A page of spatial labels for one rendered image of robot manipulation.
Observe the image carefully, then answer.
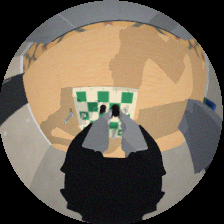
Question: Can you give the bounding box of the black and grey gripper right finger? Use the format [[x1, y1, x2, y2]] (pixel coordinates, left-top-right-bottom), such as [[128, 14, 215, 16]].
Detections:
[[118, 110, 166, 176]]

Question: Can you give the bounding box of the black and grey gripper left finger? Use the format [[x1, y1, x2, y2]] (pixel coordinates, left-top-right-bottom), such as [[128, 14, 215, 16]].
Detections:
[[60, 109, 113, 173]]

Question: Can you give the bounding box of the green and white chessboard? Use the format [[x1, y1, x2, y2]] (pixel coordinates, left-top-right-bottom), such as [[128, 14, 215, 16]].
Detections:
[[72, 86, 138, 138]]

